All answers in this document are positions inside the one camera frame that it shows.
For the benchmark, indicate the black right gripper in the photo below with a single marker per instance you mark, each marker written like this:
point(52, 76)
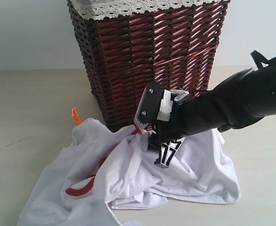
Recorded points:
point(157, 103)

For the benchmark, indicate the white t-shirt red lettering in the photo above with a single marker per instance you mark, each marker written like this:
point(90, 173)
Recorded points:
point(102, 170)

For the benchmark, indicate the dark brown wicker basket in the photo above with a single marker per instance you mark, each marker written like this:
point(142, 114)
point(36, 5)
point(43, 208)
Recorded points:
point(175, 47)

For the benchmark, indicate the orange garment tag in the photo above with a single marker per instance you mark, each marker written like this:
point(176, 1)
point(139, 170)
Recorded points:
point(75, 116)

